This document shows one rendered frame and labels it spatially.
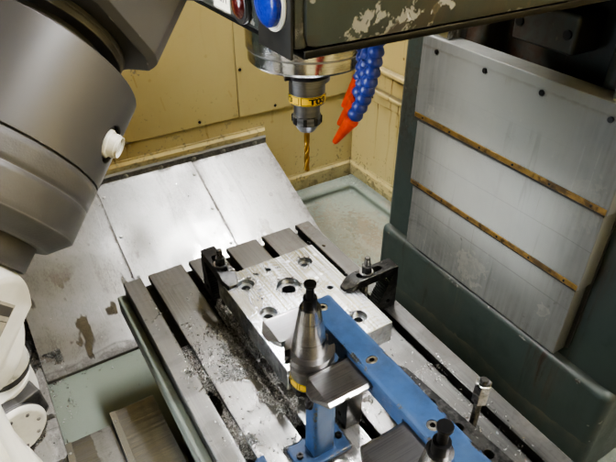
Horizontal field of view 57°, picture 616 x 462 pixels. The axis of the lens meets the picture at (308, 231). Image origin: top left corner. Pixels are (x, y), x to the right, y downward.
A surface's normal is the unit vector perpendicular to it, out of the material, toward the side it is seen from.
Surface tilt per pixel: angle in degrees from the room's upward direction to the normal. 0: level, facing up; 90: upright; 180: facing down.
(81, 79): 74
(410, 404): 0
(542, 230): 90
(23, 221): 109
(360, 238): 0
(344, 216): 0
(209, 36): 90
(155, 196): 24
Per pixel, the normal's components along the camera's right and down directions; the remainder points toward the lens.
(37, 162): 0.79, 0.09
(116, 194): 0.22, -0.55
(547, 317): -0.85, 0.30
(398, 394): 0.00, -0.82
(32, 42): 0.53, -0.07
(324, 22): 0.52, 0.49
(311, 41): 0.15, 0.77
